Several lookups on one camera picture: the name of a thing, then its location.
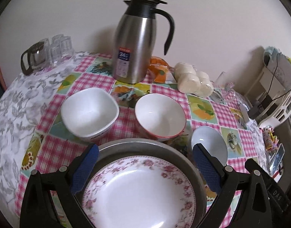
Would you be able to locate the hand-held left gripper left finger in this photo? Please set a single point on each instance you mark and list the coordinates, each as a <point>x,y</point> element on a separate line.
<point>87,168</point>

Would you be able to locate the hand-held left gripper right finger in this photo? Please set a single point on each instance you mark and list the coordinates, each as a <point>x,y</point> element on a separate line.
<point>206,171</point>

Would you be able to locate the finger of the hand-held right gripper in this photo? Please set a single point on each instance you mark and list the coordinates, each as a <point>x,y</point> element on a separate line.
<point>253,166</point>

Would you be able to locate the round stainless steel plate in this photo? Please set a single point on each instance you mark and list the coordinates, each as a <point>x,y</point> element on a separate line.
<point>159,149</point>

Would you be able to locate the pink floral round plate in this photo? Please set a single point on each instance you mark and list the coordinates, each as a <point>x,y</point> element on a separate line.
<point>138,194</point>

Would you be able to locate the strawberry print bowl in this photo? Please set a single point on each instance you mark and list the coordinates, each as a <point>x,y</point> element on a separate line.
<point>159,116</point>

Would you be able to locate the smartphone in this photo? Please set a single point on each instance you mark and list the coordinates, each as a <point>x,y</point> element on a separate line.
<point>277,158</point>

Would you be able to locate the pale blue round bowl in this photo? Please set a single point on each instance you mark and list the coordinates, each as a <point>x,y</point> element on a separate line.
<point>212,142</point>

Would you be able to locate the colourful candy packet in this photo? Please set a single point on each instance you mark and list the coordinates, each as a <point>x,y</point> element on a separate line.
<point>269,137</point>

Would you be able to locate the pink checkered tablecloth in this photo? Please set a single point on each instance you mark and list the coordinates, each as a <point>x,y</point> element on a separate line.
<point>50,152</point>

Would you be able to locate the white square bowl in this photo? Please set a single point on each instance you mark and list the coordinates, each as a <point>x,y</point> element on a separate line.
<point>88,114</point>

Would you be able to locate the black charger block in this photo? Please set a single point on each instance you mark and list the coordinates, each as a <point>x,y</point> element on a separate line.
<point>254,110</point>

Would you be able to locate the white lattice chair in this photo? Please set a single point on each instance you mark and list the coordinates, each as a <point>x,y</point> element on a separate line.
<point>283,109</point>

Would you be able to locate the clear glass mug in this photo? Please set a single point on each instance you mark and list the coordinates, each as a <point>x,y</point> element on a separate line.
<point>222,87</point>

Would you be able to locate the bag of steamed buns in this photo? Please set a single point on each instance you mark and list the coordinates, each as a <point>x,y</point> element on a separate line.
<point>193,80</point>

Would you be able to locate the grey floral cloth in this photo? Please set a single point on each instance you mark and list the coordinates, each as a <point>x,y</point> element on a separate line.
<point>12,109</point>

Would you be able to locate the grey green cloth bag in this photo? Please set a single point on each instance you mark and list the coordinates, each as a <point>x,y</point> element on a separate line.
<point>280,61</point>

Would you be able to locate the orange snack packet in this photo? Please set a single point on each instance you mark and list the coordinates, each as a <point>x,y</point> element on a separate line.
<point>158,68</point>

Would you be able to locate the clear drinking glass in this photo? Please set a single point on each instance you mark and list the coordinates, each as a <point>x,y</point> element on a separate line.
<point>55,57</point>
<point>67,46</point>
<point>57,41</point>

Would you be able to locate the stainless steel thermos jug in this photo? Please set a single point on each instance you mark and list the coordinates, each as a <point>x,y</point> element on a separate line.
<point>133,42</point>

